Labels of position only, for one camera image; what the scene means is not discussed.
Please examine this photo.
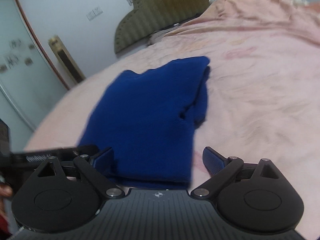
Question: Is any blue knit sweater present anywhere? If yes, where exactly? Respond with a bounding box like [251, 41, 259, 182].
[79, 56, 210, 189]

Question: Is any person's hand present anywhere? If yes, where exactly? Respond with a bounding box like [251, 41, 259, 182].
[0, 183, 12, 220]

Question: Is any pink floral bed sheet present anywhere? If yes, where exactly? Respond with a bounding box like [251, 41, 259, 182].
[26, 30, 319, 239]

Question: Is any white wardrobe door with flowers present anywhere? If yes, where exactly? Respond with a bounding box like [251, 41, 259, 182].
[1, 0, 67, 152]

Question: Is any gold tower fan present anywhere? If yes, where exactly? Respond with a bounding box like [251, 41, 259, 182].
[48, 35, 86, 84]

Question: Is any orange peach blanket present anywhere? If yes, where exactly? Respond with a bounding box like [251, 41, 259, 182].
[168, 0, 319, 45]

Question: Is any olive green padded headboard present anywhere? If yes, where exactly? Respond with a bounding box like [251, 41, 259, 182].
[114, 0, 209, 54]

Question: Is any white wall socket panel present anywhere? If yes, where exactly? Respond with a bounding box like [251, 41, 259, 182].
[86, 6, 103, 21]

